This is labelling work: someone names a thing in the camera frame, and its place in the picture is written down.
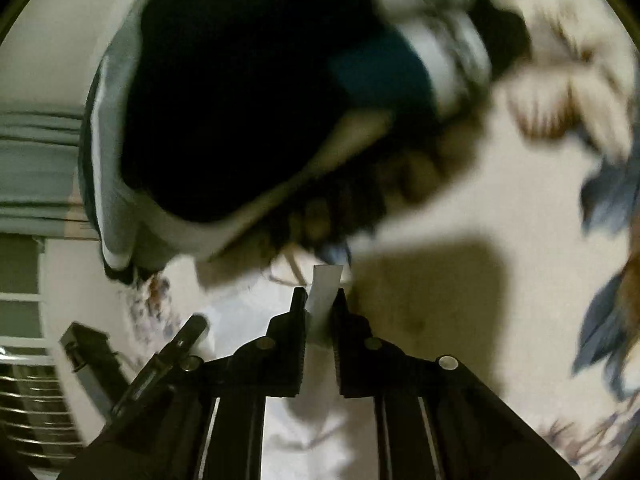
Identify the metal slatted rack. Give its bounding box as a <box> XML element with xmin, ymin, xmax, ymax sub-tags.
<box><xmin>0</xmin><ymin>350</ymin><xmax>87</xmax><ymax>467</ymax></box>

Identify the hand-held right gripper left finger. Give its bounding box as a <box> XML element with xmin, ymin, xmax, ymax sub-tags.
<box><xmin>57</xmin><ymin>287</ymin><xmax>307</xmax><ymax>480</ymax></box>

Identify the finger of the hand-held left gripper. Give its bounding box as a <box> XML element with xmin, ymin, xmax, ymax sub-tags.
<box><xmin>58</xmin><ymin>322</ymin><xmax>130</xmax><ymax>413</ymax></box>
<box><xmin>111</xmin><ymin>314</ymin><xmax>210</xmax><ymax>418</ymax></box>

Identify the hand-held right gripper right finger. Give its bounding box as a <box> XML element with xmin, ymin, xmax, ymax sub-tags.
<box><xmin>332</xmin><ymin>288</ymin><xmax>582</xmax><ymax>480</ymax></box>

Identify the grey curtain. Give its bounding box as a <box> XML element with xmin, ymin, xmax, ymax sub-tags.
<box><xmin>0</xmin><ymin>110</ymin><xmax>97</xmax><ymax>239</ymax></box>

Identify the floral printed bedsheet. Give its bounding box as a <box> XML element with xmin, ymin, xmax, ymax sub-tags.
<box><xmin>39</xmin><ymin>0</ymin><xmax>640</xmax><ymax>480</ymax></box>

